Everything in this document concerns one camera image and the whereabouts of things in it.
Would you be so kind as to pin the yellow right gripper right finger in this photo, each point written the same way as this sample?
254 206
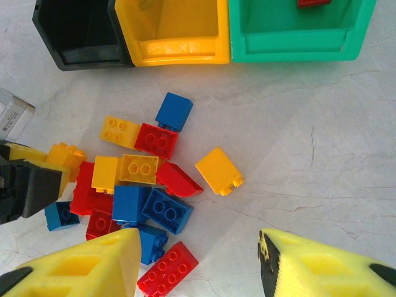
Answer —
325 272

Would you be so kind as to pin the black plastic bin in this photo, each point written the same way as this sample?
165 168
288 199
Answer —
77 31

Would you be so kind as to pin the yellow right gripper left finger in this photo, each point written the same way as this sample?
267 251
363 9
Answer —
71 272

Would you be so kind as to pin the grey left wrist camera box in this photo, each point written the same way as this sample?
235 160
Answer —
12 120

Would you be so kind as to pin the long red lego brick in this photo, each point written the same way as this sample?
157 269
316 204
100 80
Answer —
168 269

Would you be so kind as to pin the yellow plastic bin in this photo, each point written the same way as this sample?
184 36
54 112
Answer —
185 18

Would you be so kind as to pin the red curved lego brick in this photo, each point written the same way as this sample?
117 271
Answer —
176 181

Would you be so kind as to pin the blue lego brick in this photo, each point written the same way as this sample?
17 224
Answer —
167 210
62 216
128 202
151 244
174 108

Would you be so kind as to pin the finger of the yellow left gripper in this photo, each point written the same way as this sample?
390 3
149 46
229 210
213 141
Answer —
24 153
40 188

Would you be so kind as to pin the green plastic bin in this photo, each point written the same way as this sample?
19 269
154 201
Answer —
278 46

